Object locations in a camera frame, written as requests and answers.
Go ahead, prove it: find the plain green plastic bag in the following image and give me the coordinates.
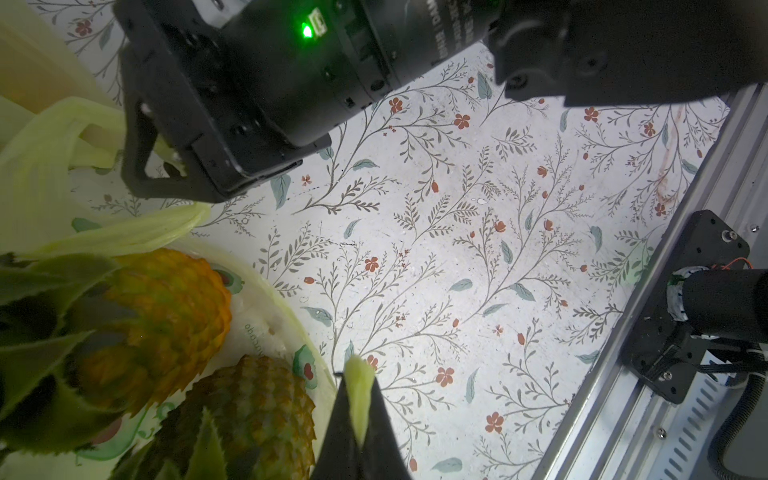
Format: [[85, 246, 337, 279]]
[[0, 0, 379, 480]]

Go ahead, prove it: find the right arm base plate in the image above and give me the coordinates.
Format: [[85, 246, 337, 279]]
[[621, 210, 767, 404]]

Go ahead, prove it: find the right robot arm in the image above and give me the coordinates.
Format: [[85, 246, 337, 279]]
[[114, 1, 767, 203]]

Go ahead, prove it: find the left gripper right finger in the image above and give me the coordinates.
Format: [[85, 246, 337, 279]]
[[359, 380, 412, 480]]

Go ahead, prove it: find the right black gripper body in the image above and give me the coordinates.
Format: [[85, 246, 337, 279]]
[[114, 0, 501, 203]]

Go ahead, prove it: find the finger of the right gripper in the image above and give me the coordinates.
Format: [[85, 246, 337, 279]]
[[119, 47, 196, 201]]

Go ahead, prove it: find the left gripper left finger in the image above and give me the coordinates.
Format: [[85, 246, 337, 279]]
[[310, 379, 360, 480]]

